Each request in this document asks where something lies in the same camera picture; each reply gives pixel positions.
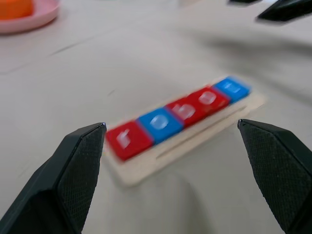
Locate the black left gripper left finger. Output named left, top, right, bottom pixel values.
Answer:
left=0, top=122, right=107, bottom=234

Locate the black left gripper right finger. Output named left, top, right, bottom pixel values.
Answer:
left=237, top=118, right=312, bottom=234

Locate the red letter b block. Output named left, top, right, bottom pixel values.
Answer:
left=165, top=96, right=208, bottom=128

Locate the red letter r block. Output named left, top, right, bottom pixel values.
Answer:
left=106, top=121, right=154, bottom=161

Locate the blue letter t block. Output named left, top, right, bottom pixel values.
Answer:
left=213, top=76, right=252, bottom=103

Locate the light wooden letter tray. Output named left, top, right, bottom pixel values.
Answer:
left=102, top=94, right=268, bottom=188

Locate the red letter o block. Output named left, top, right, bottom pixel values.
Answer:
left=192, top=85, right=231, bottom=114

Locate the blue letter o block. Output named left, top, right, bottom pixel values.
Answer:
left=137, top=108, right=184, bottom=145

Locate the pink plate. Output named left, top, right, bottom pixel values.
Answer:
left=0, top=0, right=60, bottom=34

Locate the orange object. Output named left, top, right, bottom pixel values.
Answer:
left=0, top=0, right=34, bottom=20

